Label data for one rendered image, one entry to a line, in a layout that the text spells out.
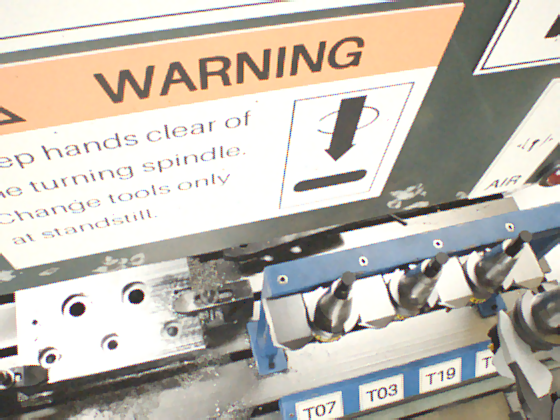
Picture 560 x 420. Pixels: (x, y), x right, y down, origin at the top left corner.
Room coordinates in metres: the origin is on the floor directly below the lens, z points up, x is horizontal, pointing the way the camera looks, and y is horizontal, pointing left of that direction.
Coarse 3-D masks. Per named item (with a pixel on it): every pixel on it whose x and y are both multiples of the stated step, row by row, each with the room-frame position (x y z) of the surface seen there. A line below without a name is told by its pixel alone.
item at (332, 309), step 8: (336, 280) 0.24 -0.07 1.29; (328, 288) 0.24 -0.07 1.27; (352, 288) 0.23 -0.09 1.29; (320, 296) 0.24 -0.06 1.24; (328, 296) 0.22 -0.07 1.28; (336, 296) 0.22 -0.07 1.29; (344, 296) 0.22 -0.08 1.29; (352, 296) 0.22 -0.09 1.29; (320, 304) 0.23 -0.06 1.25; (328, 304) 0.22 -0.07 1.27; (336, 304) 0.22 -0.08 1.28; (344, 304) 0.22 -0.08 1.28; (320, 312) 0.22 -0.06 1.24; (328, 312) 0.21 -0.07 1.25; (336, 312) 0.21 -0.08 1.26; (344, 312) 0.21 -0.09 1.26; (328, 320) 0.21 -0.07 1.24; (336, 320) 0.21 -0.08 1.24; (344, 320) 0.21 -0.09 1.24
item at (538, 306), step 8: (552, 288) 0.22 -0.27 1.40; (536, 296) 0.22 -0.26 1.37; (544, 296) 0.21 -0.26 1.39; (552, 296) 0.21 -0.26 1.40; (536, 304) 0.21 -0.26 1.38; (544, 304) 0.21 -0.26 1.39; (552, 304) 0.20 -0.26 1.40; (536, 312) 0.20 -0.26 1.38; (544, 312) 0.20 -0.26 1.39; (552, 312) 0.20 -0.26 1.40; (536, 320) 0.20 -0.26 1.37; (544, 320) 0.19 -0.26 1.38; (552, 320) 0.19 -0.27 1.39; (544, 328) 0.19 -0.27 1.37; (552, 328) 0.19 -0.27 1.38
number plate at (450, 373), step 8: (448, 360) 0.27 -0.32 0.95; (456, 360) 0.27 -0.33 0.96; (424, 368) 0.25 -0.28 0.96; (432, 368) 0.25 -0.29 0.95; (440, 368) 0.25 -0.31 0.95; (448, 368) 0.26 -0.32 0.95; (456, 368) 0.26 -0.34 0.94; (424, 376) 0.24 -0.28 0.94; (432, 376) 0.24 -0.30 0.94; (440, 376) 0.24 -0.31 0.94; (448, 376) 0.25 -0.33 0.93; (456, 376) 0.25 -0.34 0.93; (424, 384) 0.23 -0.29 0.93; (432, 384) 0.23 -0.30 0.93; (440, 384) 0.23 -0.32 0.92; (448, 384) 0.24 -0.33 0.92
